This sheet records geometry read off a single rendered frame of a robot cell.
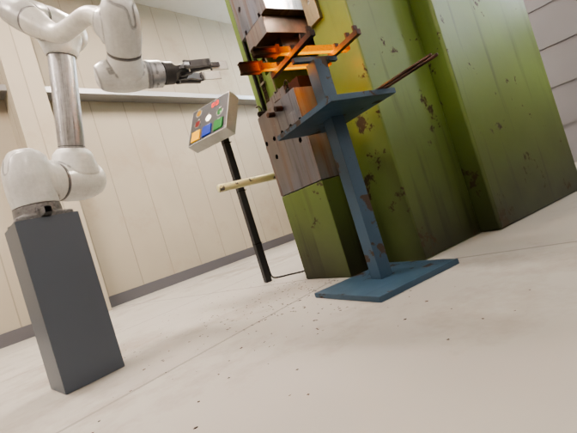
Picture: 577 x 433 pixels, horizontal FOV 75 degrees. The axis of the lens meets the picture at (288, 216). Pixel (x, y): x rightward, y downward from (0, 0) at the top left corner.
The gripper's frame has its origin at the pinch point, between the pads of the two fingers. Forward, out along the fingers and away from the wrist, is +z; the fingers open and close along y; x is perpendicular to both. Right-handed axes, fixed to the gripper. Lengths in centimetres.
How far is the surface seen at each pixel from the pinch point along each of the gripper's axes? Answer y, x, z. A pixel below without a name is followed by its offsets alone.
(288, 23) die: -30, 37, 63
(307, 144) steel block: -16, -30, 42
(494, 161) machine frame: 21, -63, 118
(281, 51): 13.4, -0.7, 20.8
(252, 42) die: -45, 36, 47
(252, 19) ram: -39, 45, 47
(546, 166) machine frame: 19, -74, 166
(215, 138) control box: -86, -1, 28
